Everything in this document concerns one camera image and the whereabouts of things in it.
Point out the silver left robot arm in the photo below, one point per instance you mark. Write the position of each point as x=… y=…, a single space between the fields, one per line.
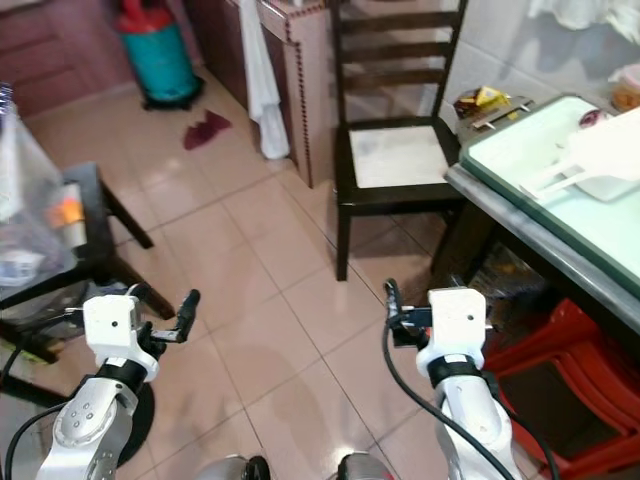
x=82 y=425

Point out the dark wooden chair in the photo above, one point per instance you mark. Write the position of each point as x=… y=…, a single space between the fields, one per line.
x=400 y=200

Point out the dark wooden side table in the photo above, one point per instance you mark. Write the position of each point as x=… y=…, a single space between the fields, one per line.
x=95 y=200

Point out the orange and white cup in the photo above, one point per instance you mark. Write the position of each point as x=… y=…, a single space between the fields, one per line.
x=68 y=210

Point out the clear plastic bag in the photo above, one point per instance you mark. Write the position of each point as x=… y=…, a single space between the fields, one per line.
x=30 y=200

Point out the grey marble table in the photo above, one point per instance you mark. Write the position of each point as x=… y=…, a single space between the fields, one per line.
x=530 y=235

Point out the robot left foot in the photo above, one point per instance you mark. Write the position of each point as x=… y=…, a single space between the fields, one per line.
x=230 y=469

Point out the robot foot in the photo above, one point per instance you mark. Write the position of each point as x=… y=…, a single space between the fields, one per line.
x=230 y=469
x=363 y=468

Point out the red plastic stool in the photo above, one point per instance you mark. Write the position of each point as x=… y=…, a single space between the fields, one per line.
x=570 y=350

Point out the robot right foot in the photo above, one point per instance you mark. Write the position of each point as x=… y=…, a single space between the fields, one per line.
x=363 y=468

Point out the large green tray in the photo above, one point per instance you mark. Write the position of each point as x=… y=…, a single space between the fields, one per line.
x=500 y=150

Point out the yellow brown snack bag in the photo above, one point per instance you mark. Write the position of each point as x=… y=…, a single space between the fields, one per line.
x=485 y=98

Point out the pink brown cabinet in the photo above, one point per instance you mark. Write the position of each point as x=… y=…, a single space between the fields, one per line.
x=310 y=90

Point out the white hanging cloth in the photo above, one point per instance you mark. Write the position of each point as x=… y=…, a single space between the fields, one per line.
x=263 y=100

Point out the teal gas cylinder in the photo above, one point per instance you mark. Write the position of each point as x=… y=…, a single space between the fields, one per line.
x=157 y=60

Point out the reddish brown wooden cabinet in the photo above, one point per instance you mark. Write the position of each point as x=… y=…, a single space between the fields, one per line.
x=50 y=50

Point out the orange snack packet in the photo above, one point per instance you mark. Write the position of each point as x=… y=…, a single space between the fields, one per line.
x=628 y=95

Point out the white crumpled cloth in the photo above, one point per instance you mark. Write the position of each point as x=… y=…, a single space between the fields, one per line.
x=590 y=15

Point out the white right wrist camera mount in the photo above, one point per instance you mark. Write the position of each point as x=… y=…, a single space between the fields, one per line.
x=455 y=320

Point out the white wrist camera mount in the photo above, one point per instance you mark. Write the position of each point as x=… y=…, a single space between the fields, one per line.
x=455 y=320
x=110 y=325

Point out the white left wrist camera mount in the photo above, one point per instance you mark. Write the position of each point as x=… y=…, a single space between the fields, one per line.
x=110 y=325

